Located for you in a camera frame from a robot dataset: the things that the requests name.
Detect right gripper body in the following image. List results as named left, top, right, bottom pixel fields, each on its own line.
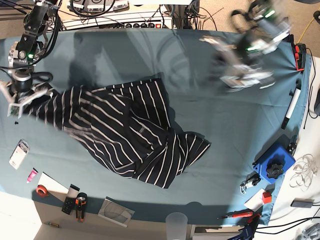
left=7, top=78, right=34, bottom=118

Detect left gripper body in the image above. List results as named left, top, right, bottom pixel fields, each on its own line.
left=219, top=48, right=265, bottom=88

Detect navy white striped t-shirt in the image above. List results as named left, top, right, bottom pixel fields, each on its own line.
left=24, top=78, right=211, bottom=189

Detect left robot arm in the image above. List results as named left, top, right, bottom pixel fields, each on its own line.
left=199, top=0, right=291, bottom=92

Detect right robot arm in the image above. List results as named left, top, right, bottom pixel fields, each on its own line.
left=0, top=0, right=61, bottom=119

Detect white black marker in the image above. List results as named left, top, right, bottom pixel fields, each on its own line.
left=281, top=83, right=301, bottom=130

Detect plastic blister pack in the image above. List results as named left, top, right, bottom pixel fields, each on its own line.
left=9, top=139, right=30, bottom=170

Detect orange black clamp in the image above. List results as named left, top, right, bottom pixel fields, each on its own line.
left=293, top=43, right=307, bottom=72

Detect power strip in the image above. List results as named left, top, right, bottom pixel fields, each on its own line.
left=98, top=21, right=169, bottom=29

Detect pink tube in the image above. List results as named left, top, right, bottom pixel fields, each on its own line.
left=26, top=168, right=38, bottom=184

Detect blue box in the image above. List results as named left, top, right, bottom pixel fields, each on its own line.
left=252, top=140, right=297, bottom=185

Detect orange tape roll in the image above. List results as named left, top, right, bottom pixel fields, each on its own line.
left=35, top=184, right=49, bottom=198

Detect white paper sheet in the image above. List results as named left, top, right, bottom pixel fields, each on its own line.
left=38, top=172, right=69, bottom=194

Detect black star knob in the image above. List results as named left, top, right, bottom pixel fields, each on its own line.
left=266, top=163, right=283, bottom=179

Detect metal carabiner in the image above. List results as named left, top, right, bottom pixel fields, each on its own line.
left=239, top=174, right=261, bottom=195

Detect black remote control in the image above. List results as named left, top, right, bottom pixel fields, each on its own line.
left=61, top=184, right=80, bottom=215

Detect orange black pliers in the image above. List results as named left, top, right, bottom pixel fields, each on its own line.
left=75, top=192, right=88, bottom=223

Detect teal table cloth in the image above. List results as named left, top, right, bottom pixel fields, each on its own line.
left=0, top=29, right=312, bottom=225

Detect red cube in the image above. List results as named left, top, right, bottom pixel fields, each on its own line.
left=262, top=191, right=272, bottom=204

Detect white card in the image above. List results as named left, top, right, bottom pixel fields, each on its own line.
left=244, top=188, right=265, bottom=212

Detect grey adapter box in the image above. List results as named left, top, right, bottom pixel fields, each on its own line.
left=290, top=199, right=314, bottom=208

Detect red screwdriver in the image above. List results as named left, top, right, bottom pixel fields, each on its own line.
left=218, top=211, right=254, bottom=219

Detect blue clamp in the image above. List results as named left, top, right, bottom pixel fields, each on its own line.
left=228, top=213, right=261, bottom=240

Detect frosted plastic cup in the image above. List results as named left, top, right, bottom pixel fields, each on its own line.
left=165, top=212, right=188, bottom=240

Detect white cable bundle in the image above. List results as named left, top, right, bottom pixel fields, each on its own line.
left=289, top=154, right=318, bottom=193

